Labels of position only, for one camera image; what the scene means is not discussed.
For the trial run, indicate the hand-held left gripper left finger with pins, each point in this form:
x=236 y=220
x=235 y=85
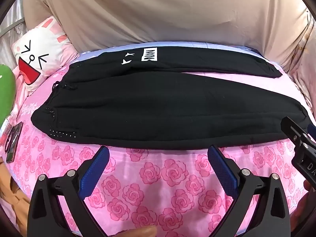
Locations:
x=98 y=165

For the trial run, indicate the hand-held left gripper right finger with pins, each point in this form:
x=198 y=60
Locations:
x=221 y=170

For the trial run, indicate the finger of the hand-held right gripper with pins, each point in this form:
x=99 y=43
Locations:
x=295 y=133
x=312 y=130

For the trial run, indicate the black pants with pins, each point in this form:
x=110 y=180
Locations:
x=148 y=108

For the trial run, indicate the person's right hand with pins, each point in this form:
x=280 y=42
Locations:
x=305 y=212

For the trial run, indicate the person's left hand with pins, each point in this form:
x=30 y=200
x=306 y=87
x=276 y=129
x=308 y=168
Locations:
x=138 y=232

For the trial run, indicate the pink rose bedsheet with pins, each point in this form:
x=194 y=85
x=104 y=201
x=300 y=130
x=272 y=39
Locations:
x=160 y=177

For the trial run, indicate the black phone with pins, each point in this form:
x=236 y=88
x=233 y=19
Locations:
x=14 y=140

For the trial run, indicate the brown plush toy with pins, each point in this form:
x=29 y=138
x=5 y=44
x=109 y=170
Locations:
x=12 y=195

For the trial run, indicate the green plush toy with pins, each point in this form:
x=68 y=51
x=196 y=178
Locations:
x=6 y=91

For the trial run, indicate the white bunny face pillow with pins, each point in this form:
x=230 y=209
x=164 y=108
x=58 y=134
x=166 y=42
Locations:
x=44 y=44

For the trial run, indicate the beige cloth drape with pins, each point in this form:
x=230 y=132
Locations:
x=160 y=12

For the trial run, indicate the silver satin curtain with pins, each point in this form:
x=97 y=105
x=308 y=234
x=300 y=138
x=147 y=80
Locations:
x=12 y=24

